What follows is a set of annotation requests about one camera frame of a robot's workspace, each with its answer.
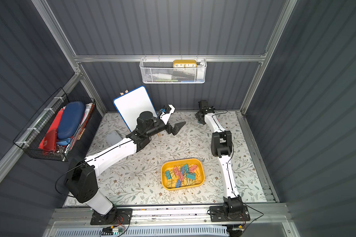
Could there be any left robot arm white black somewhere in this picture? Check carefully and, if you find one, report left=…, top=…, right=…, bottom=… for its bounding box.
left=64, top=105, right=186, bottom=216

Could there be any yellow clock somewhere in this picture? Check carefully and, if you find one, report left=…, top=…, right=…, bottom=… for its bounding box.
left=173, top=59, right=197, bottom=69

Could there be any translucent small plastic box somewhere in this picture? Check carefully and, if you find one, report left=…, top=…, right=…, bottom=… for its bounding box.
left=105, top=131, right=123, bottom=146

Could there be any yellow plastic storage tray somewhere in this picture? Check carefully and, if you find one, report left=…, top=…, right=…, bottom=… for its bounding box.
left=161, top=158, right=205, bottom=191

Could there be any black wire side basket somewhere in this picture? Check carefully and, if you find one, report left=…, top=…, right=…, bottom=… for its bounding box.
left=13, top=89, right=98, bottom=162

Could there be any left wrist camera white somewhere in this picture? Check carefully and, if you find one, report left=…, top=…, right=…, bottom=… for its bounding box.
left=158, top=104, right=175, bottom=125

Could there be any small whiteboard blue frame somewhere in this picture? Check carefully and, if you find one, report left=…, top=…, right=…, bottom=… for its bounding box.
left=113, top=86, right=157, bottom=132

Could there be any red folder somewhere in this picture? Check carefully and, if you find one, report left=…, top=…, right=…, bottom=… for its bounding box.
left=38, top=107, right=65, bottom=152

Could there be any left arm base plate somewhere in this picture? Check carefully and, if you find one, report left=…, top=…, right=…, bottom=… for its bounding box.
left=90, top=207, right=133, bottom=226

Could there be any white wire wall basket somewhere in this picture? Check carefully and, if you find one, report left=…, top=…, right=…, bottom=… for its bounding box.
left=139, top=58, right=207, bottom=84

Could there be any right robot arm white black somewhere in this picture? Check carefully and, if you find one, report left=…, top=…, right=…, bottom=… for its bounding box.
left=195, top=100, right=244, bottom=217

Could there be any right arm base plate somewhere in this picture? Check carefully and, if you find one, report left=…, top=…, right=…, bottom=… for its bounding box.
left=207, top=205, right=251, bottom=222

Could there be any blue oval case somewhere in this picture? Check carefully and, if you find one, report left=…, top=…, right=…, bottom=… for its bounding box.
left=57, top=101, right=86, bottom=140

